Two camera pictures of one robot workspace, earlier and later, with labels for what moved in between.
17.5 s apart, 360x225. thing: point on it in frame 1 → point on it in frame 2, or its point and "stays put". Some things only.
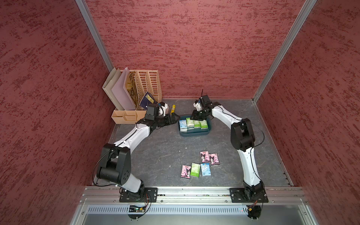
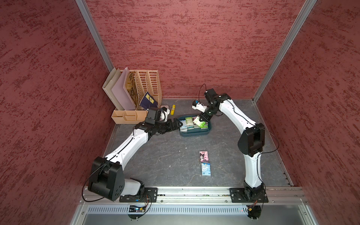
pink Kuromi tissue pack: (205, 156) stays put
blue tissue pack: (183, 127) stays put
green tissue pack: (204, 124) stays put
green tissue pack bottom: (195, 169) → (197, 121)
